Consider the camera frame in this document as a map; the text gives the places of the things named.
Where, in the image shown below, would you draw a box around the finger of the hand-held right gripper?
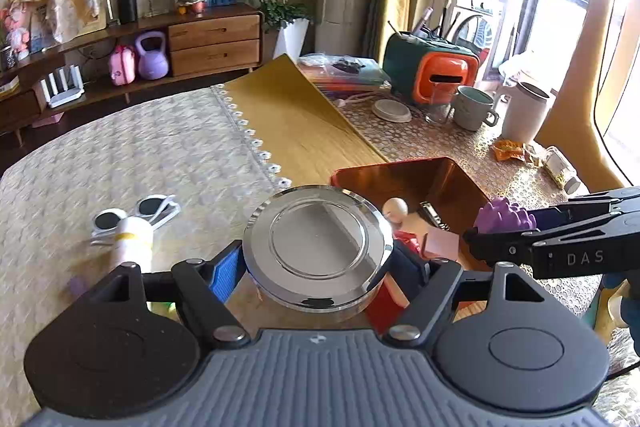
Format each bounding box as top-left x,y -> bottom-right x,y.
537,187 -> 640,228
462,212 -> 621,265

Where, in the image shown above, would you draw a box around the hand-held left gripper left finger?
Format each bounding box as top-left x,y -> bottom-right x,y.
100,239 -> 251,350

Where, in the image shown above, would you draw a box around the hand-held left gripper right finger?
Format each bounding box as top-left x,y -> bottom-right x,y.
382,239 -> 543,350

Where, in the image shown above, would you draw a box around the small red toy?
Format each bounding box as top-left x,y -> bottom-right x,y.
394,231 -> 422,258

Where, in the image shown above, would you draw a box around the purple spiky toy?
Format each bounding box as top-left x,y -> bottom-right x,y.
474,196 -> 538,235

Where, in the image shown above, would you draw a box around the small pink box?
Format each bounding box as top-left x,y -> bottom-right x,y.
421,227 -> 461,263

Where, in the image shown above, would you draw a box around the wooden peg doll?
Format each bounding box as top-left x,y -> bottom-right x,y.
382,198 -> 426,238

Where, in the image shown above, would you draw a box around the red tin box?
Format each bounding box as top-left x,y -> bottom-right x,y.
329,157 -> 496,333

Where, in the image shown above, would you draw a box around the silver round tin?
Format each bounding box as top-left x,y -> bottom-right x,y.
242,185 -> 396,325

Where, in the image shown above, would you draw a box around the white plastic bottle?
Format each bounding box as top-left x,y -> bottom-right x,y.
107,216 -> 153,275

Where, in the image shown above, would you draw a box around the white sunglasses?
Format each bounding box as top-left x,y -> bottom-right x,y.
91,194 -> 181,243

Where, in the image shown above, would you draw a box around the small clear pill bottle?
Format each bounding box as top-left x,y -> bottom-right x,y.
542,146 -> 583,194

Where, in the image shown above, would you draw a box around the orange snack wrapper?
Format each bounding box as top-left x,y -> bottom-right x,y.
491,139 -> 543,165

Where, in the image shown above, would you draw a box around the yellow curved furniture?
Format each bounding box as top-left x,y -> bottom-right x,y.
532,0 -> 640,188

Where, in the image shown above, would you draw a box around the white tumbler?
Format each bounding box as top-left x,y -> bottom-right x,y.
501,81 -> 551,144

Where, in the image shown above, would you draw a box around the brown lace tablecloth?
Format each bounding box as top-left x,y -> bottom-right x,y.
340,92 -> 640,427

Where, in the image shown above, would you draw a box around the grey mug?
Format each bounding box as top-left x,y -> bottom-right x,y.
452,87 -> 501,131

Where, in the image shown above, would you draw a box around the cream quilted table mat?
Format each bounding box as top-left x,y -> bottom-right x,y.
0,84 -> 291,408

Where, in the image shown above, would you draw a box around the clear drinking glass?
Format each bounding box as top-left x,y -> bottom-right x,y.
426,84 -> 458,124

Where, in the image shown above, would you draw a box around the yellow table mat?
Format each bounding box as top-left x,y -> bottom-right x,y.
220,53 -> 388,218

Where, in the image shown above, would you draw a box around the round grey lid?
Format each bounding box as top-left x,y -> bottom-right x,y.
371,99 -> 413,122

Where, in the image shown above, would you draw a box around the green and orange holder box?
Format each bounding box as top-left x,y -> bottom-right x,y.
382,32 -> 481,108

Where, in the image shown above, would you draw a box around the stack of plastic folders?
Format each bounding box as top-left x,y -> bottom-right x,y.
298,53 -> 391,95

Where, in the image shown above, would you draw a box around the white washing machine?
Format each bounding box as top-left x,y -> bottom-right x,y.
450,0 -> 506,68

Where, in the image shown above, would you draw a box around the purple kettlebell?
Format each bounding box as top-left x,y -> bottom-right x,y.
135,32 -> 169,80

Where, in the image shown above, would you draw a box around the white router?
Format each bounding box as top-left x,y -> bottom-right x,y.
39,63 -> 85,108

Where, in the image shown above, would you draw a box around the wooden TV cabinet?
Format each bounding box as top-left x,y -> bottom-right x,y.
0,4 -> 265,142

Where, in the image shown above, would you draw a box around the black cylinder speaker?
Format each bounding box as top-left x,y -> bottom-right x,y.
116,0 -> 138,25

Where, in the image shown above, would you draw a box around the pink doll bouquet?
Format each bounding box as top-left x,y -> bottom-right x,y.
0,0 -> 38,60

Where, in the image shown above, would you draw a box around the white cable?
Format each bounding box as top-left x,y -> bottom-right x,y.
334,89 -> 381,108

